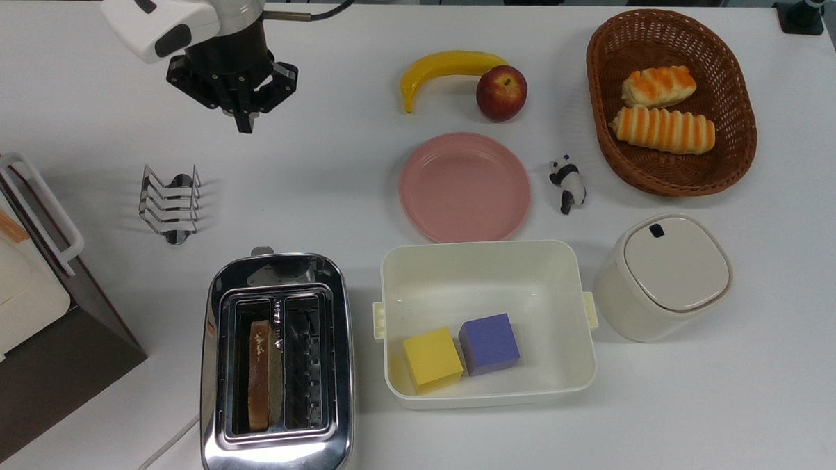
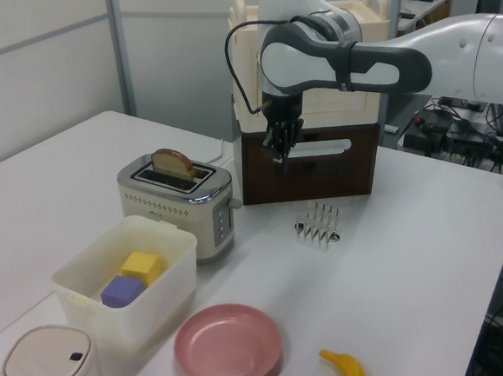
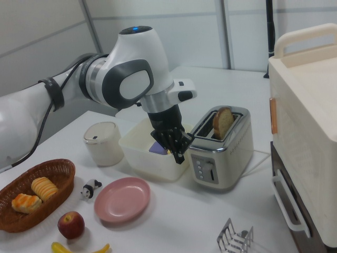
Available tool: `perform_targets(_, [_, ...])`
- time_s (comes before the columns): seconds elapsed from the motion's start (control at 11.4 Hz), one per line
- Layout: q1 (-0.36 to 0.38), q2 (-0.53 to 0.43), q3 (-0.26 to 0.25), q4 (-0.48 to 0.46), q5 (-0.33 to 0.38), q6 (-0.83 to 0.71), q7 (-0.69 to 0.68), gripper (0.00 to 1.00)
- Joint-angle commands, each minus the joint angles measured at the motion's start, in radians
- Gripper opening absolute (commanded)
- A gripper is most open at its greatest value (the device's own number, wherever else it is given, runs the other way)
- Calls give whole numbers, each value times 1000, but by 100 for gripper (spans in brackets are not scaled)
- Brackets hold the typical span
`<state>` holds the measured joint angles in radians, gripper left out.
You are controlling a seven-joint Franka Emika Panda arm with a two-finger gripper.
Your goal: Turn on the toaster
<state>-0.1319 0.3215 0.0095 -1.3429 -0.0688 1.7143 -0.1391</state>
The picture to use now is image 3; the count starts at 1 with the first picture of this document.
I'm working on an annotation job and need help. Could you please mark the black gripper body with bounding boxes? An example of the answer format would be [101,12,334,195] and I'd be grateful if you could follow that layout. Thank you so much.
[146,104,185,132]

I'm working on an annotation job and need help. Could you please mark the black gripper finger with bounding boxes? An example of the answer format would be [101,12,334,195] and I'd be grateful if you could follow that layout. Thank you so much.
[150,128,180,159]
[172,130,195,164]

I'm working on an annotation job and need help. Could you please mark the cream and chrome toaster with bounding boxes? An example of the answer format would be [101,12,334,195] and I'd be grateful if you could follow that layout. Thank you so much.
[189,105,255,193]

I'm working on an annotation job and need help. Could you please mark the purple sponge block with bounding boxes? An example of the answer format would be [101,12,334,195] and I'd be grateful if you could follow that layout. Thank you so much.
[148,141,169,156]

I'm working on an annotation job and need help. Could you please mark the white plastic tub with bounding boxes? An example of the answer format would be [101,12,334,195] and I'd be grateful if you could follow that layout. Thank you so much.
[118,117,194,182]

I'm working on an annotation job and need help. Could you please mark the toasted bread slice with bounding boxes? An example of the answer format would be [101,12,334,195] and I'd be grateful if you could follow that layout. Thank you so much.
[212,106,235,140]

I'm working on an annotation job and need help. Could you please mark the cream mini trash can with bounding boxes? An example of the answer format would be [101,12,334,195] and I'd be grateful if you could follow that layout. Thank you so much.
[83,121,125,167]

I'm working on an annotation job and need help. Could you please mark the pink plate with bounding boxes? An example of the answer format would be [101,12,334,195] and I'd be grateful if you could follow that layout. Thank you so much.
[94,177,151,223]

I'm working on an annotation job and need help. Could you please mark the panda figurine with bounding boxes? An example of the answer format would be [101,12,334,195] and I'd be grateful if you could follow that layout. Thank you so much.
[81,179,103,200]

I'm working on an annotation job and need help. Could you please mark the metal toast rack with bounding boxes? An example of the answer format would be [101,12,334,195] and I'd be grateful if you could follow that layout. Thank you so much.
[216,218,254,253]

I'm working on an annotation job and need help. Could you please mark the brown wicker basket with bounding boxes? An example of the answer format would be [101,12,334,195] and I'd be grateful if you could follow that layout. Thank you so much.
[0,158,76,233]

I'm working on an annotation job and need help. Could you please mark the red apple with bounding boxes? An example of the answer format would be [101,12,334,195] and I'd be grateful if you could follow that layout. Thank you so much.
[57,211,85,240]

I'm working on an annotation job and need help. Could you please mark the striped yellow bread roll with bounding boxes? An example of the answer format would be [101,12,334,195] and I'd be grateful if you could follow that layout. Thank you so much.
[31,177,59,202]

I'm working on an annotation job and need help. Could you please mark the cream storage cabinet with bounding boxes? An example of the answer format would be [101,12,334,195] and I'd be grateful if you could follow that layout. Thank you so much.
[267,23,337,248]

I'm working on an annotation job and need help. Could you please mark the brown oven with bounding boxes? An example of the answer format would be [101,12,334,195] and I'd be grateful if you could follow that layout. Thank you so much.
[270,141,327,253]

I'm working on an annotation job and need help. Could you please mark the black pole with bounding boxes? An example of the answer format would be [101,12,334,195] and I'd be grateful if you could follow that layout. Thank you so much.
[264,0,276,79]

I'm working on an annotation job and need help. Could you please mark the yellow banana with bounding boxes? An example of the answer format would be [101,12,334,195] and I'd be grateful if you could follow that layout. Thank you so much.
[51,241,110,253]

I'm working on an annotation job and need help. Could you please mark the orange glazed pastry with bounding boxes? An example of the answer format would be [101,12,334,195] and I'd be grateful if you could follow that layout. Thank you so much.
[11,193,43,214]

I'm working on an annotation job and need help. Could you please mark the white toaster power cord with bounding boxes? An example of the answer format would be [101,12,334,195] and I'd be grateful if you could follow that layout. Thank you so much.
[242,149,272,177]

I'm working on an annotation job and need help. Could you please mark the orange cabinet handle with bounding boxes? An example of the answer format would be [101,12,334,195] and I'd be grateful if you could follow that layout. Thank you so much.
[269,97,278,134]

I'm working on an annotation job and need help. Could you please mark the white oven door handle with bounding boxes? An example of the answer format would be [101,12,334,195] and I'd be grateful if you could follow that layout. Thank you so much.
[271,168,311,238]

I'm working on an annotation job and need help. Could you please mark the black cable strap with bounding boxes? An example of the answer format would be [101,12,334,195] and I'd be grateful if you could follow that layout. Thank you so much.
[38,76,65,112]

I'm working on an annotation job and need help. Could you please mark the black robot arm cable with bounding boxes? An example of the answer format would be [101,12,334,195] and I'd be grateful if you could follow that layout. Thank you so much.
[5,59,87,169]

